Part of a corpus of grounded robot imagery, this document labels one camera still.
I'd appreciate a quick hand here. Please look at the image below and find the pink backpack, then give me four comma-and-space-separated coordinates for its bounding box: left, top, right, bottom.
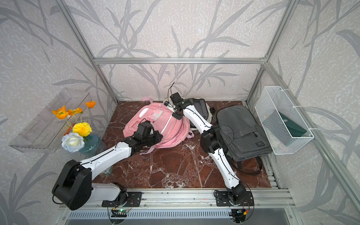
123, 97, 194, 154

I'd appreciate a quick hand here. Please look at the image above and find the grey fabric backpack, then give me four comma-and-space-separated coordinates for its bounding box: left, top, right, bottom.
216, 105, 272, 176

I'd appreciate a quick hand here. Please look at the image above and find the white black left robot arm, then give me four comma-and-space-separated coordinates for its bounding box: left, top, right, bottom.
52, 121, 163, 211

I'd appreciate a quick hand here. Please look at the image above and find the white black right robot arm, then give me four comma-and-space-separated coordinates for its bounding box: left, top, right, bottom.
167, 92, 246, 206

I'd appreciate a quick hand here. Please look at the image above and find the teal glass vase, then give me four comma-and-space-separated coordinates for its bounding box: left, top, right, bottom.
79, 135, 107, 158

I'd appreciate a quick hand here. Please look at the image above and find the green labelled tin can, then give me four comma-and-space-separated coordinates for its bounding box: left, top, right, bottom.
99, 166, 113, 177

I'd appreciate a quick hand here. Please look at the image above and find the yellow artificial flower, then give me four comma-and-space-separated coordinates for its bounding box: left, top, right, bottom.
73, 122, 92, 137

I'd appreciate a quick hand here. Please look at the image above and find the small orange artificial flower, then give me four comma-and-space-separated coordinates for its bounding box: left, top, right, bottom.
85, 101, 96, 108

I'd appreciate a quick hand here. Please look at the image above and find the white artificial rose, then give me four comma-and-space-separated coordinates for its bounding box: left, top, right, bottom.
61, 133, 85, 153

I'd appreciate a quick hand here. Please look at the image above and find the left controller circuit board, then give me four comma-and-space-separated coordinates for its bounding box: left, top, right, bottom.
110, 207, 132, 218

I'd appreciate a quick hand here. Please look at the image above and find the controller circuit board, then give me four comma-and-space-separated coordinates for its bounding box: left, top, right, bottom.
229, 209, 248, 224
110, 207, 132, 218

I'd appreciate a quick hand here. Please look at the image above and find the orange artificial poppy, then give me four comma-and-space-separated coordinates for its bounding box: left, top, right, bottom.
52, 106, 69, 120

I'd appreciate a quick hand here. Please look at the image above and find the green book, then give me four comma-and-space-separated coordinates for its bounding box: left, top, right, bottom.
263, 111, 307, 146

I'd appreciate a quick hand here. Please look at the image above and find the clear plastic shelf tray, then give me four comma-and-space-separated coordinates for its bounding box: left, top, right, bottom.
9, 88, 92, 153

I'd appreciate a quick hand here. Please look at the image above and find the right controller circuit board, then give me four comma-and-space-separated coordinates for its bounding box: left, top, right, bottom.
229, 209, 248, 224

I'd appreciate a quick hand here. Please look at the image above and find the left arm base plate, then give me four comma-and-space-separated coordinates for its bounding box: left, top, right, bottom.
101, 191, 142, 208

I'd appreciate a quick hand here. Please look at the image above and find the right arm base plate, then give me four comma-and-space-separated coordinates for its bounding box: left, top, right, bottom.
213, 190, 254, 207

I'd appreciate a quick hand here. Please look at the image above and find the white wire mesh basket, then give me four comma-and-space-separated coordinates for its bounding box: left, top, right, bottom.
255, 86, 314, 155

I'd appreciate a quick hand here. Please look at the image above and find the aluminium mounting rail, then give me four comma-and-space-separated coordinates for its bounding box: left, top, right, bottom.
57, 188, 296, 210

